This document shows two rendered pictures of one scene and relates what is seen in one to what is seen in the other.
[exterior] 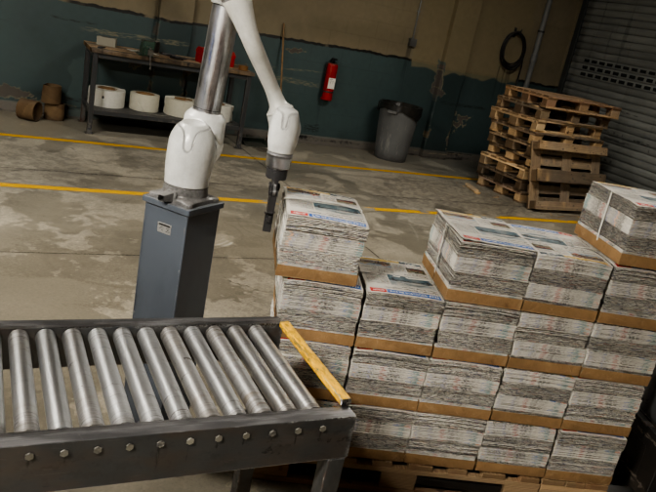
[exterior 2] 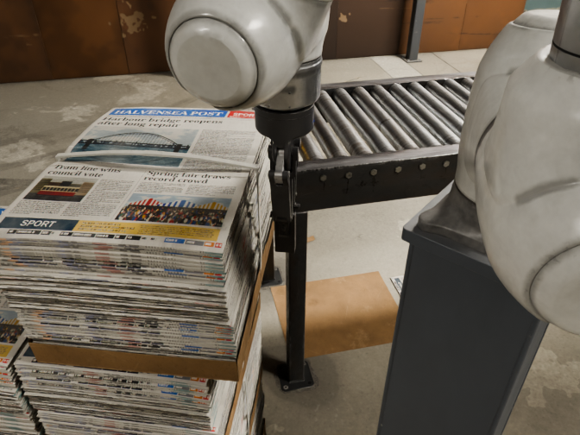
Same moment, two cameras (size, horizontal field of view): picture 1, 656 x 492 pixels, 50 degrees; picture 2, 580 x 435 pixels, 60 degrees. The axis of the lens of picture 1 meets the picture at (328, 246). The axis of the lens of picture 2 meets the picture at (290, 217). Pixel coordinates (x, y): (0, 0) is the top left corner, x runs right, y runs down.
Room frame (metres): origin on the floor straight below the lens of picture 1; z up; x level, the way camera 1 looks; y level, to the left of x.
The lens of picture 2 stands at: (3.00, 0.40, 1.41)
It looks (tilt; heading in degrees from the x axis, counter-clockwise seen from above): 35 degrees down; 196
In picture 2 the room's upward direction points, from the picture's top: straight up
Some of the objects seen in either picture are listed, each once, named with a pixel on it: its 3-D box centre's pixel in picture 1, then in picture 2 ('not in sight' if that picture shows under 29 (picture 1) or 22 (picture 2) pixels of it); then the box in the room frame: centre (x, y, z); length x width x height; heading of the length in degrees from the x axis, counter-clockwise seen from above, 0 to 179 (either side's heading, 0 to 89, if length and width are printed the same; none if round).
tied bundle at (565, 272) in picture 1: (547, 269); not in sight; (2.59, -0.85, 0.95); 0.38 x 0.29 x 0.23; 8
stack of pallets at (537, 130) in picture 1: (545, 145); not in sight; (9.06, -2.45, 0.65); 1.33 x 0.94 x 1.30; 122
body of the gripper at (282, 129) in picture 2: (275, 180); (284, 133); (2.43, 0.23, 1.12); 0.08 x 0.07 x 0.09; 9
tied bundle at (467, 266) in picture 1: (475, 259); not in sight; (2.55, -0.56, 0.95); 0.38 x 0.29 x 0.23; 9
